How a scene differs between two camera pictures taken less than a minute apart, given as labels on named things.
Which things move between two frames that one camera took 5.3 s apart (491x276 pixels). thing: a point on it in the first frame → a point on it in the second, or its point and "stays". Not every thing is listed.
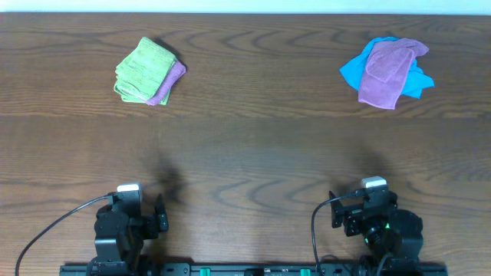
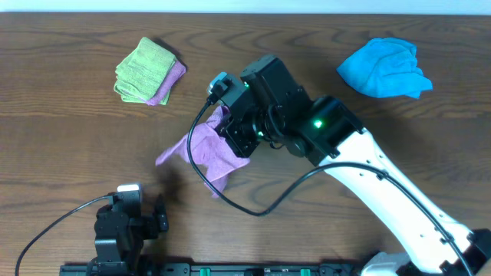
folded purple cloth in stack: x=176 y=72 stays
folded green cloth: x=142 y=72 stays
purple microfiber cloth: x=387 y=71 → x=205 y=146
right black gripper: x=353 y=217 → x=231 y=130
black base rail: x=333 y=269 stays
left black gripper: x=159 y=216 stays
